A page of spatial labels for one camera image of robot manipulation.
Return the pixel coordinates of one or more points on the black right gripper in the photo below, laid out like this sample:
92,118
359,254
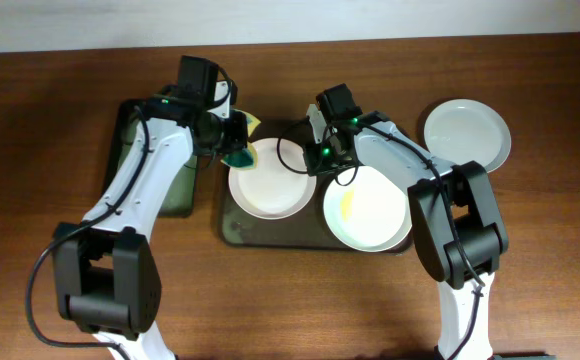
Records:
316,166

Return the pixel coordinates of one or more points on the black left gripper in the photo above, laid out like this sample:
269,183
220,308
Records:
240,139

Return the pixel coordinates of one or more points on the yellow and green sponge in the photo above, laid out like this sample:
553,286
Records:
245,158

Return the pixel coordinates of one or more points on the pinkish white plate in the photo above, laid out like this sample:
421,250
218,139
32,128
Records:
270,191

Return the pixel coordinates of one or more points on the grey-white plate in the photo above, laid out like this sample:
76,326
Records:
463,130

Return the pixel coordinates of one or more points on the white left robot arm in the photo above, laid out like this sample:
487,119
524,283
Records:
106,278

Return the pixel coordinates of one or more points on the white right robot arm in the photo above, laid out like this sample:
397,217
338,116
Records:
457,227

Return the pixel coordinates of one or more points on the black tray with soapy water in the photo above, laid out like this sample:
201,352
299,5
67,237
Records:
179,200

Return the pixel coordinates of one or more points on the dark brown serving tray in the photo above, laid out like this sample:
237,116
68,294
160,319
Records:
307,229

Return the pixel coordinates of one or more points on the white plate with yellow stain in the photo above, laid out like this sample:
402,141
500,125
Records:
365,211

